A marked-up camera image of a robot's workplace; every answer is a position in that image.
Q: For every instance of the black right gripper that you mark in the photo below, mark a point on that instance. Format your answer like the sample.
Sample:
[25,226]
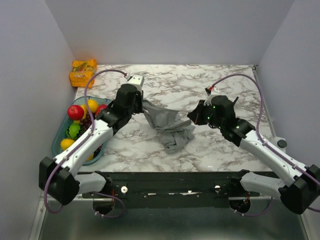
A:
[196,115]

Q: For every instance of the yellow lemon under apple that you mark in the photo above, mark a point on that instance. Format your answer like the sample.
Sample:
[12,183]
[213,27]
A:
[84,114]

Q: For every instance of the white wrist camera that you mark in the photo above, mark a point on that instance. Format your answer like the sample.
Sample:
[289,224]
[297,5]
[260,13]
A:
[136,80]
[211,92]

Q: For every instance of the aluminium rail frame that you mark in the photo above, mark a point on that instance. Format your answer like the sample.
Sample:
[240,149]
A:
[77,221]

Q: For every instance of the orange yellow fruit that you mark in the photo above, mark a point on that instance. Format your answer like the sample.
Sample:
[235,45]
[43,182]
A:
[90,157]

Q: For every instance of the yellow pear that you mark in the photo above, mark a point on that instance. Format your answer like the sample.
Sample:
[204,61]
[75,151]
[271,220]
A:
[66,143]

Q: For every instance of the green striped melon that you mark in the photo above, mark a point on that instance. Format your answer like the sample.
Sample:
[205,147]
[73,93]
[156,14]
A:
[73,131]

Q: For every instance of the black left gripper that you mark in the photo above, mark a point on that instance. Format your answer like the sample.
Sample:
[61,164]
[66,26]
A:
[140,96]

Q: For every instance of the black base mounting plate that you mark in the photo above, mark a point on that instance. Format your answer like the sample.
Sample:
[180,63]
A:
[174,189]

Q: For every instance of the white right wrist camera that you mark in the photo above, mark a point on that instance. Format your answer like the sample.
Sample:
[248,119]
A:
[211,92]

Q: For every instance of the red apple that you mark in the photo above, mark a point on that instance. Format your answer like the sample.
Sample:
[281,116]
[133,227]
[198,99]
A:
[75,112]

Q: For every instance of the orange snack bag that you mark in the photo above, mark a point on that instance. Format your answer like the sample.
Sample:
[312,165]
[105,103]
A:
[82,72]

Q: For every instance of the white bottle black cap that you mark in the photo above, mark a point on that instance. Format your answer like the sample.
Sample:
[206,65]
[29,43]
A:
[280,142]

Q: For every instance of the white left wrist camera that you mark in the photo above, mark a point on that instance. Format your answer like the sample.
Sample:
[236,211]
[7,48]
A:
[136,80]

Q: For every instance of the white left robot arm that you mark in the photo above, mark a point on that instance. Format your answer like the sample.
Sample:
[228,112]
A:
[58,176]

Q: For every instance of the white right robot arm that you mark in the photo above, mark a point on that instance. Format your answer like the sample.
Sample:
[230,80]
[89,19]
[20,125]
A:
[296,185]

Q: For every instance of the grey tank top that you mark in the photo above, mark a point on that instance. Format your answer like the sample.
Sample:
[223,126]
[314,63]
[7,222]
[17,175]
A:
[174,133]

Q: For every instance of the red dragon fruit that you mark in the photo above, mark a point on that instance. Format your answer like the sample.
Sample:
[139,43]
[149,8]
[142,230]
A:
[100,107]

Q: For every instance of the dark purple grape bunch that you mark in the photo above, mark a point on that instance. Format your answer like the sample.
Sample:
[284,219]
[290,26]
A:
[85,123]

